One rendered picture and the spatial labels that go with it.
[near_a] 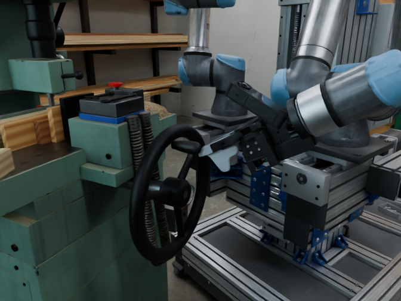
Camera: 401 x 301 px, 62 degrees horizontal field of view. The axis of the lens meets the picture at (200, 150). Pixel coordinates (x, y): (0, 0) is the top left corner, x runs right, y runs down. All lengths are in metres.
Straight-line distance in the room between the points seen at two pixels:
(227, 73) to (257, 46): 2.86
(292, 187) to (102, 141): 0.56
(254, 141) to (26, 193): 0.41
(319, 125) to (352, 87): 0.07
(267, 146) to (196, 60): 0.84
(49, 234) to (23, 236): 0.04
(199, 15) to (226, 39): 2.99
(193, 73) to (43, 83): 0.67
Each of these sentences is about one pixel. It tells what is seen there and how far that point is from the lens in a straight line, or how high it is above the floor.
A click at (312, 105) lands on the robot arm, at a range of 0.52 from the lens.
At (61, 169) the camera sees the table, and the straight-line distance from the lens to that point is 0.69.
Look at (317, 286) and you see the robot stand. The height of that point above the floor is 0.21.
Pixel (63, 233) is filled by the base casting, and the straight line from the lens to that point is 0.74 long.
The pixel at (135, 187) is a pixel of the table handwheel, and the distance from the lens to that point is 0.58.
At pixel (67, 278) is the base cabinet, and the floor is 0.64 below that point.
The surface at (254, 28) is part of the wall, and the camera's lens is 4.18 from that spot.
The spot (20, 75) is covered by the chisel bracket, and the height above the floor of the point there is 1.04.
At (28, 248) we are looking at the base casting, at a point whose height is 0.75.
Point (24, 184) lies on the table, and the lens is 0.65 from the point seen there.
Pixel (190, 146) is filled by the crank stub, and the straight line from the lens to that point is 0.61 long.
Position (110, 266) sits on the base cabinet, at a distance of 0.89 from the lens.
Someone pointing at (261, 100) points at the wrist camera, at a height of 1.02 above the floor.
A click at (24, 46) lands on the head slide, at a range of 0.94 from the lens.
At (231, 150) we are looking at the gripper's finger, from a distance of 0.59.
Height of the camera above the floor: 1.12
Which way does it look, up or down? 19 degrees down
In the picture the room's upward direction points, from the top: straight up
